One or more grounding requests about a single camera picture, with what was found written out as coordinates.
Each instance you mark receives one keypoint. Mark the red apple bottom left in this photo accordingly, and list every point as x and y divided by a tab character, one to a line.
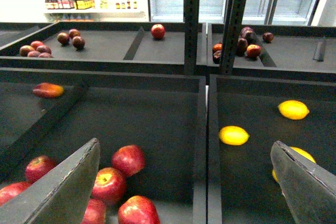
95	212

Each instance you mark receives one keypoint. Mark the black metal shelf post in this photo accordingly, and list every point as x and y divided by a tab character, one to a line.
190	18
234	11

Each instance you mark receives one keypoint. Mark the black front left tray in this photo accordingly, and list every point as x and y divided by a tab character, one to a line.
164	115

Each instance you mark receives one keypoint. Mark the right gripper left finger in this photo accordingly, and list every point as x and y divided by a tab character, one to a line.
62	195

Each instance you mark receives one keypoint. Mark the black upper right tray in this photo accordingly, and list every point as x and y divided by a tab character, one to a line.
287	52

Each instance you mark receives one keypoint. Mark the red apple front centre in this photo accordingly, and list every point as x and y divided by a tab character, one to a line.
109	186

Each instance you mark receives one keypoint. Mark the red yellow mango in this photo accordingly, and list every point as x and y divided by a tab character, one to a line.
48	90

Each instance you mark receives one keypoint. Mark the red apple on upper shelf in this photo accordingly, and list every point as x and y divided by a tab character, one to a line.
158	31

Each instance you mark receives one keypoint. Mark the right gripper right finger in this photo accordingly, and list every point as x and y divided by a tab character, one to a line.
309	189

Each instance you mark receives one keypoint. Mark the black front right tray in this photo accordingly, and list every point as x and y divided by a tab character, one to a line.
241	188

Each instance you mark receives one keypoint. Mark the yellow lemon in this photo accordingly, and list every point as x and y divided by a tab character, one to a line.
293	109
233	135
301	152

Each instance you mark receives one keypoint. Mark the red apple far left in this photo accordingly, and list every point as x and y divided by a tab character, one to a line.
12	190

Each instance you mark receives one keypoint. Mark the black metal shelf post right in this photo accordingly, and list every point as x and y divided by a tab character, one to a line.
234	11

